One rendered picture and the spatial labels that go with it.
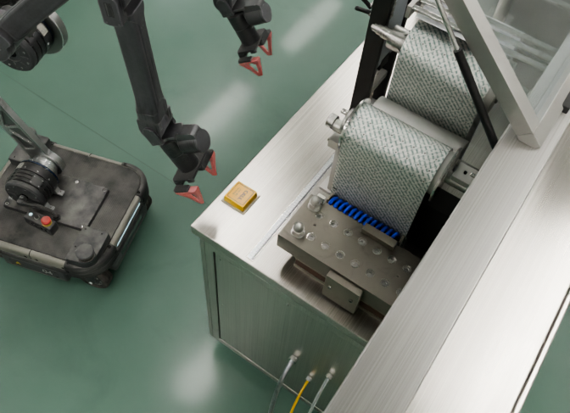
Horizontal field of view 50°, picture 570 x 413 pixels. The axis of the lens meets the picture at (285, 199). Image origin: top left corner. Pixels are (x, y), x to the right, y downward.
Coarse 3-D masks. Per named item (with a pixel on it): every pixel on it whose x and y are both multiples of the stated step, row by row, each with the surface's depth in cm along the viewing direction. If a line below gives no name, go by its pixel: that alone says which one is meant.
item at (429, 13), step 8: (416, 0) 148; (424, 0) 148; (432, 0) 152; (408, 8) 147; (416, 8) 147; (424, 8) 147; (432, 8) 150; (448, 8) 150; (408, 16) 149; (416, 16) 148; (424, 16) 148; (432, 16) 146; (440, 16) 146; (448, 16) 149; (432, 24) 147; (440, 24) 147; (456, 32) 145; (464, 40) 144
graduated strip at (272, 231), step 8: (328, 160) 189; (328, 168) 188; (320, 176) 186; (312, 184) 184; (304, 192) 182; (296, 200) 180; (288, 208) 179; (296, 208) 179; (280, 216) 177; (288, 216) 177; (280, 224) 176; (272, 232) 174; (264, 240) 172; (256, 248) 171; (248, 256) 169
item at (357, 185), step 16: (352, 160) 152; (336, 176) 161; (352, 176) 157; (368, 176) 153; (336, 192) 166; (352, 192) 161; (368, 192) 157; (384, 192) 153; (400, 192) 149; (368, 208) 162; (384, 208) 158; (400, 208) 154; (416, 208) 150; (384, 224) 163; (400, 224) 158
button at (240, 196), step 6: (234, 186) 179; (240, 186) 179; (246, 186) 179; (228, 192) 178; (234, 192) 178; (240, 192) 178; (246, 192) 178; (252, 192) 178; (228, 198) 177; (234, 198) 177; (240, 198) 177; (246, 198) 177; (252, 198) 178; (234, 204) 177; (240, 204) 176; (246, 204) 176
